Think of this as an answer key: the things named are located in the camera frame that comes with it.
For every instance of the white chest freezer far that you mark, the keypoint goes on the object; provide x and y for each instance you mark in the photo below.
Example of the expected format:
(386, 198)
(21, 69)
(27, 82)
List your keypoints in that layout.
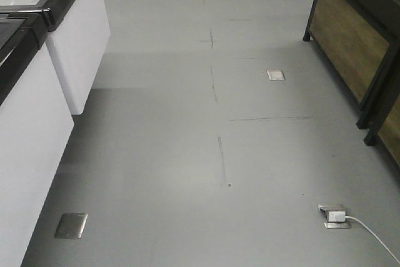
(78, 35)

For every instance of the far steel floor socket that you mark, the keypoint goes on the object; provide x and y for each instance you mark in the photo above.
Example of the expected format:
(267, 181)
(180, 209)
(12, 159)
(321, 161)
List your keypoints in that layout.
(276, 75)

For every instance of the white power adapter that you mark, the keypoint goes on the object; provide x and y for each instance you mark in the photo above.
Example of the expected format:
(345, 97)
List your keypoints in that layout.
(336, 216)

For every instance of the white chest freezer near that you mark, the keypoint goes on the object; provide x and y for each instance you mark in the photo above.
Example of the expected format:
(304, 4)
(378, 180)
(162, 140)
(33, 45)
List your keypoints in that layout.
(36, 124)

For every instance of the open floor socket box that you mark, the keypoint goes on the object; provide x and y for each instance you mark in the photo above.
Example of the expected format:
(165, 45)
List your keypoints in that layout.
(337, 207)

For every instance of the white chest freezer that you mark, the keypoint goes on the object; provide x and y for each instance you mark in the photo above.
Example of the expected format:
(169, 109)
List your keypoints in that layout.
(36, 124)
(78, 35)

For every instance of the black wooden display stand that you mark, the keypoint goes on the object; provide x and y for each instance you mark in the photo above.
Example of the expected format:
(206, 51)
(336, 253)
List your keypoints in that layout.
(360, 38)

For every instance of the closed steel floor socket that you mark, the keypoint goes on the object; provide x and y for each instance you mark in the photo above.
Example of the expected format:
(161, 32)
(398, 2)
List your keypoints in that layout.
(71, 226)

